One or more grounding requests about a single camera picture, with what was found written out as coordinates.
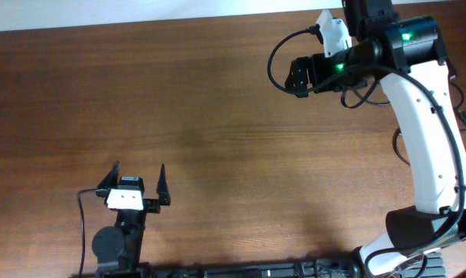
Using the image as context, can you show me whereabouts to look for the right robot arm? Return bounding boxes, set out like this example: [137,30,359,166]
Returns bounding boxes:
[282,1,466,277]

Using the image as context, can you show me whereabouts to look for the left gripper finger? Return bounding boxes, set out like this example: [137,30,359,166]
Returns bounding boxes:
[156,164,171,205]
[95,161,120,198]

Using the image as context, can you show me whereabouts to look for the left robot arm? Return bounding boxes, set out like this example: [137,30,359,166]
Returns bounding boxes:
[91,162,171,277]

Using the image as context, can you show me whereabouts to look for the left camera cable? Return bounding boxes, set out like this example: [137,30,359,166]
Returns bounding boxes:
[76,188,99,278]

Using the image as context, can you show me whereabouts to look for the black usb cable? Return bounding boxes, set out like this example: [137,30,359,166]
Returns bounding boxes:
[447,69,466,144]

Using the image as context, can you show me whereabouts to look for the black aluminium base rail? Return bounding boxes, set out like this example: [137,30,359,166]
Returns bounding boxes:
[81,253,447,278]

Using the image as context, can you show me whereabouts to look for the right camera cable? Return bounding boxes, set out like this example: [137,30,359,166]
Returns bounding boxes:
[266,25,466,278]

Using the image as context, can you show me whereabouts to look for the camera cable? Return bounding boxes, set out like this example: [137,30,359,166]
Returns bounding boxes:
[76,188,99,278]
[266,25,466,278]

